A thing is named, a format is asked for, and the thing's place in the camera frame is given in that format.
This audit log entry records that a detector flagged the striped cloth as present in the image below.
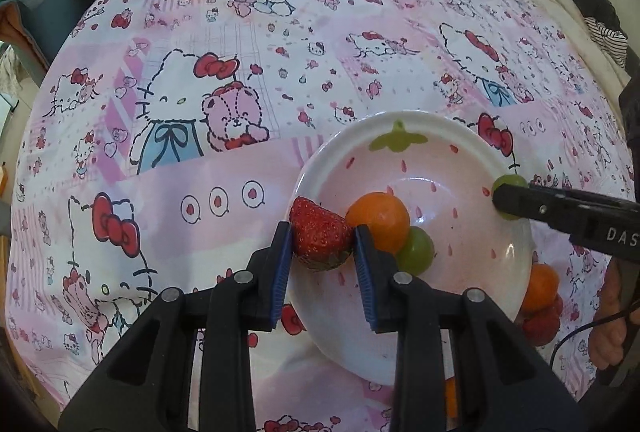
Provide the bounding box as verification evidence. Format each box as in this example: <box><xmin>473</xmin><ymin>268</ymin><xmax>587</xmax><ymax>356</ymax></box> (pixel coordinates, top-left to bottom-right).
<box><xmin>585</xmin><ymin>17</ymin><xmax>630</xmax><ymax>73</ymax></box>

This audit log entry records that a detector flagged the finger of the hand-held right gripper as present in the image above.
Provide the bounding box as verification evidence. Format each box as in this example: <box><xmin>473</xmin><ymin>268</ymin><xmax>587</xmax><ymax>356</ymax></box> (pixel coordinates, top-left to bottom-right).
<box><xmin>492</xmin><ymin>183</ymin><xmax>640</xmax><ymax>263</ymax></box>

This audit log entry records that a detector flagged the green grape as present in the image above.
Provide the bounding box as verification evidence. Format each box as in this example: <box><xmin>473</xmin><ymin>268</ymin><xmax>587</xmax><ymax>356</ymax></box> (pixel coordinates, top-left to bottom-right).
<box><xmin>395</xmin><ymin>226</ymin><xmax>435</xmax><ymax>276</ymax></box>
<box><xmin>491</xmin><ymin>174</ymin><xmax>530</xmax><ymax>220</ymax></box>

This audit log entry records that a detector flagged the white strawberry pattern plate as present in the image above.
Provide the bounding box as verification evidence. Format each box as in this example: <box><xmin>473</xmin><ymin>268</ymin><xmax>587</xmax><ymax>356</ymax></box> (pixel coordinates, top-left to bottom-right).
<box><xmin>287</xmin><ymin>110</ymin><xmax>535</xmax><ymax>387</ymax></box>

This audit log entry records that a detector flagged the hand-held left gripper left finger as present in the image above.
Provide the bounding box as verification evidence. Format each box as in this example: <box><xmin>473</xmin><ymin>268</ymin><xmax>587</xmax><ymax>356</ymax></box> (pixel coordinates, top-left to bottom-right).
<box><xmin>57</xmin><ymin>221</ymin><xmax>293</xmax><ymax>432</ymax></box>

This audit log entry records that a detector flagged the dark garment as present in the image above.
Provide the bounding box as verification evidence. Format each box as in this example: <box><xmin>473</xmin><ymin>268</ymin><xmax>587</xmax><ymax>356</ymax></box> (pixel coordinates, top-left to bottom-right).
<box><xmin>565</xmin><ymin>0</ymin><xmax>628</xmax><ymax>38</ymax></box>

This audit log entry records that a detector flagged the red strawberry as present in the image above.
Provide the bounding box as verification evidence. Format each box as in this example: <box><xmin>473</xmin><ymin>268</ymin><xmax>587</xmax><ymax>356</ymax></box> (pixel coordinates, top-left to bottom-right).
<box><xmin>290</xmin><ymin>196</ymin><xmax>353</xmax><ymax>272</ymax></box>
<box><xmin>515</xmin><ymin>297</ymin><xmax>563</xmax><ymax>347</ymax></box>

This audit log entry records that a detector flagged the pink cartoon printed blanket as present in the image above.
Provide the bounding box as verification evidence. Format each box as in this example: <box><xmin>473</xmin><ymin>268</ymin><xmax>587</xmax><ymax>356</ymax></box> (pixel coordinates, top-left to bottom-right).
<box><xmin>10</xmin><ymin>0</ymin><xmax>631</xmax><ymax>432</ymax></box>

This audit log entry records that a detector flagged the person's right hand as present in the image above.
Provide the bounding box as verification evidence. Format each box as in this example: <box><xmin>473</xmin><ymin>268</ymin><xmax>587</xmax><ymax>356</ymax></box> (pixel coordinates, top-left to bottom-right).
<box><xmin>589</xmin><ymin>259</ymin><xmax>626</xmax><ymax>365</ymax></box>

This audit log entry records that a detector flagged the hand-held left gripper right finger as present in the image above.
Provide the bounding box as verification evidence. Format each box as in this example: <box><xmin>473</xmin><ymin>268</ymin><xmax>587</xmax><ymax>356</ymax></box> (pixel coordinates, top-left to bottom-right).
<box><xmin>353</xmin><ymin>224</ymin><xmax>582</xmax><ymax>432</ymax></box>

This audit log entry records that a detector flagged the black cable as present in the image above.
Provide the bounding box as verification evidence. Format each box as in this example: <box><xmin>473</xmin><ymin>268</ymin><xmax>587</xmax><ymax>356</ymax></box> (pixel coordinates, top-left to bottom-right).
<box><xmin>549</xmin><ymin>304</ymin><xmax>640</xmax><ymax>368</ymax></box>

